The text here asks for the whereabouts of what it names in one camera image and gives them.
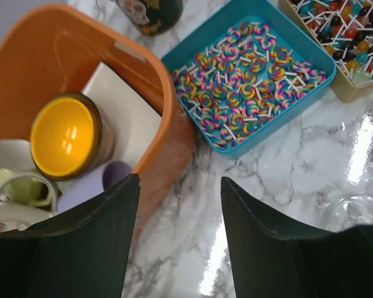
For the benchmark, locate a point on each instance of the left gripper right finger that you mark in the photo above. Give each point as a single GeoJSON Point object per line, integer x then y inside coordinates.
{"type": "Point", "coordinates": [274, 255]}

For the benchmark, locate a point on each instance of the black red skull mug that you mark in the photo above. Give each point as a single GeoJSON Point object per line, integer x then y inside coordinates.
{"type": "Point", "coordinates": [152, 17]}

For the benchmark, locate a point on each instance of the orange plastic bin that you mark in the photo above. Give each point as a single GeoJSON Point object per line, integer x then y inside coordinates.
{"type": "Point", "coordinates": [55, 49]}

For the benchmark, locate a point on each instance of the teal tin swirl lollipops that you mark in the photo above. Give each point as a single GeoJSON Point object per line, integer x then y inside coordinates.
{"type": "Point", "coordinates": [245, 72]}

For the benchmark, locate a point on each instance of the yellow inside dark cup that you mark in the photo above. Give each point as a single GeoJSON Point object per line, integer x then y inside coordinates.
{"type": "Point", "coordinates": [70, 136]}

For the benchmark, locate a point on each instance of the clear glass bowl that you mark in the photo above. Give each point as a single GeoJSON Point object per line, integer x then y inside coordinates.
{"type": "Point", "coordinates": [347, 211]}

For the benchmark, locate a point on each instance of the gold tin round lollipops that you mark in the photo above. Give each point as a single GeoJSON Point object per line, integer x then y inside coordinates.
{"type": "Point", "coordinates": [345, 30]}

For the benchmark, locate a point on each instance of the illustrated white mug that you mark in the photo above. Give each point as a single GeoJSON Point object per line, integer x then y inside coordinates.
{"type": "Point", "coordinates": [20, 217]}

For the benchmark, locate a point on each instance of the pale green mug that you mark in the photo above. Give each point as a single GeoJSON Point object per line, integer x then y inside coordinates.
{"type": "Point", "coordinates": [20, 180]}

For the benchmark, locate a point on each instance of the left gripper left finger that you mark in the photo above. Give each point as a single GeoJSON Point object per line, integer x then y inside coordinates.
{"type": "Point", "coordinates": [82, 252]}

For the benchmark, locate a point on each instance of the lavender cup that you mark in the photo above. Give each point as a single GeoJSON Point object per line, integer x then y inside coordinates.
{"type": "Point", "coordinates": [77, 191]}

